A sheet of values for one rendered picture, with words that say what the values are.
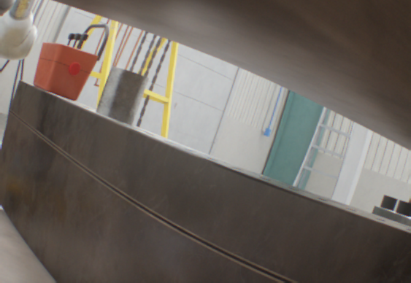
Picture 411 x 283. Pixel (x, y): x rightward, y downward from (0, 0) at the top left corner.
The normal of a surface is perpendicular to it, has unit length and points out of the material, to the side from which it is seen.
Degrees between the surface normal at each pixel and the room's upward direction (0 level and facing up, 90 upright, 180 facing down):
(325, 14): 90
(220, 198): 90
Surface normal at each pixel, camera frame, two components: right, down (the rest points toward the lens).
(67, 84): 0.49, 0.29
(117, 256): -0.78, -0.28
